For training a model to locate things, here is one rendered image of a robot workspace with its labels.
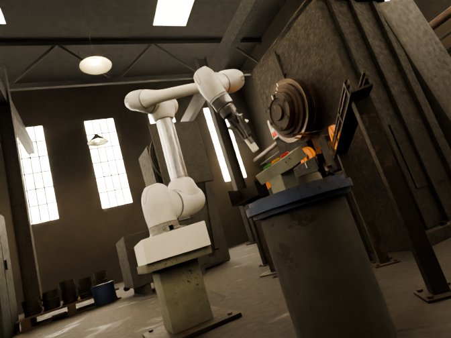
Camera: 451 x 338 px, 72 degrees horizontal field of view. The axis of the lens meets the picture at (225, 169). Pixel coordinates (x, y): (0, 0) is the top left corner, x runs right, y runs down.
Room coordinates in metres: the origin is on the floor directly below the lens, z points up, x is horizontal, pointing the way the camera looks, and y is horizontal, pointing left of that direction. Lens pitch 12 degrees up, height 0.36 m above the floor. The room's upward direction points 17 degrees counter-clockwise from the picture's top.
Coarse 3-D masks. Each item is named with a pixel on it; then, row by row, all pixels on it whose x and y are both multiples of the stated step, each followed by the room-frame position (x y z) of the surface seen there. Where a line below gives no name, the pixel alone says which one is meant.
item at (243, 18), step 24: (240, 24) 6.64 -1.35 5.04; (0, 72) 6.91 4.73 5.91; (0, 96) 6.51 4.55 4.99; (0, 120) 6.85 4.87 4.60; (192, 120) 11.34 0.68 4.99; (216, 120) 9.07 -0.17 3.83; (0, 144) 6.72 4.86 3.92; (24, 144) 9.19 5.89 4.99; (240, 168) 9.20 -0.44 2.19; (24, 192) 6.88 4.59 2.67; (24, 216) 6.93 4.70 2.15; (24, 240) 6.90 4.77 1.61; (24, 264) 6.87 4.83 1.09; (24, 288) 6.84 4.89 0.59
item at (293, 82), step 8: (280, 80) 2.18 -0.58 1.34; (288, 80) 2.11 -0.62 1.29; (296, 80) 2.09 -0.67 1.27; (304, 88) 2.04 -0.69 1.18; (304, 96) 2.02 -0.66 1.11; (304, 104) 2.05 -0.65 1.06; (312, 104) 2.05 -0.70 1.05; (312, 112) 2.07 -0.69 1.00; (304, 120) 2.10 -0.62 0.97; (312, 120) 2.10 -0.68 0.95; (304, 128) 2.12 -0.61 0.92; (280, 136) 2.39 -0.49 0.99; (296, 136) 2.22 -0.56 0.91; (304, 136) 2.23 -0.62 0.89
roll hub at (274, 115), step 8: (280, 96) 2.11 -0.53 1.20; (288, 96) 2.09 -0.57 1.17; (272, 104) 2.22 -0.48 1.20; (280, 104) 2.15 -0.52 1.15; (288, 104) 2.06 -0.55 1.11; (272, 112) 2.22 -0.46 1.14; (280, 112) 2.15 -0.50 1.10; (288, 112) 2.09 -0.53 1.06; (272, 120) 2.28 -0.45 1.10; (280, 120) 2.20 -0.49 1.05; (288, 120) 2.11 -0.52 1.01; (288, 128) 2.19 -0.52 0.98
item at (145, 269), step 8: (200, 248) 1.54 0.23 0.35; (208, 248) 1.55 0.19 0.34; (176, 256) 1.48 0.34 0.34; (184, 256) 1.50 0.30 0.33; (192, 256) 1.51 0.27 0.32; (200, 256) 1.53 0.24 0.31; (152, 264) 1.43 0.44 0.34; (160, 264) 1.45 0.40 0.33; (168, 264) 1.46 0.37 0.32; (144, 272) 1.48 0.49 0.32
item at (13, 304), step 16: (0, 224) 3.87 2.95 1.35; (0, 240) 3.78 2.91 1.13; (0, 256) 3.69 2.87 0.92; (0, 272) 3.61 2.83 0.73; (0, 288) 3.53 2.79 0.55; (0, 304) 3.48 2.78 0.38; (16, 304) 4.09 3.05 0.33; (0, 320) 3.47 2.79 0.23; (16, 320) 3.99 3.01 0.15; (0, 336) 3.46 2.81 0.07
